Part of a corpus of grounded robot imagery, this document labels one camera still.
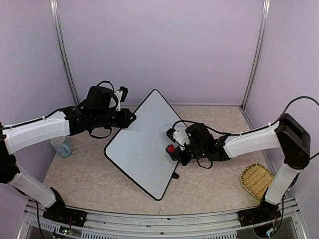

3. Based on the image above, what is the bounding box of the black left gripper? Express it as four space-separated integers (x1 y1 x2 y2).
93 109 137 129

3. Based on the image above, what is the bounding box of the red black whiteboard eraser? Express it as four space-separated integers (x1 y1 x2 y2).
165 144 175 154

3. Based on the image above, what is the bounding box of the white whiteboard black frame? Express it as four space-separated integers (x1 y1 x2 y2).
104 89 180 201

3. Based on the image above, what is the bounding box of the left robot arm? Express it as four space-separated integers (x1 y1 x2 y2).
0 84 136 222

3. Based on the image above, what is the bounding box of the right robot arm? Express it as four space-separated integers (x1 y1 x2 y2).
165 114 311 221

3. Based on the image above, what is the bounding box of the black whiteboard stand foot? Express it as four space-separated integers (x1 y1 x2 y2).
171 172 179 180

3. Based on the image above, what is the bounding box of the woven bamboo tray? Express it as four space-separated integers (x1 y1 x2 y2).
240 163 275 201

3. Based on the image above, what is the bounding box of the light blue mug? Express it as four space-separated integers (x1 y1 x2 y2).
50 137 72 158

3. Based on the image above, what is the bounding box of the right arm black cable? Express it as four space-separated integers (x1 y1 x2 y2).
171 96 319 230

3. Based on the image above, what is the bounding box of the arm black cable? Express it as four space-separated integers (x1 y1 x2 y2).
88 80 115 139
171 96 319 230

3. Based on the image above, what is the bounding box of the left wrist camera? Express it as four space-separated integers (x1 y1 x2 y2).
115 86 128 112

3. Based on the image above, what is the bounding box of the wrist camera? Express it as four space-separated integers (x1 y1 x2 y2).
166 128 190 150
115 86 128 112

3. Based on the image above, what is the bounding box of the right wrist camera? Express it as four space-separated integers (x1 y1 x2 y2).
166 128 190 150

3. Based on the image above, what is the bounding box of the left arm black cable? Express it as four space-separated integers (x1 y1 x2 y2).
88 80 115 139

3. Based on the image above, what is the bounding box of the front aluminium rail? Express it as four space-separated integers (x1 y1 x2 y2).
13 192 311 239

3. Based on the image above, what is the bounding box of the left aluminium corner post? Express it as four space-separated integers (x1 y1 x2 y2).
49 0 80 105

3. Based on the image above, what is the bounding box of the aluminium corner post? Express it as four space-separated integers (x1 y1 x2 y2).
49 0 80 105
241 0 271 111

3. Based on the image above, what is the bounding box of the right aluminium corner post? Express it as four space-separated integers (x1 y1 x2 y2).
241 0 271 111

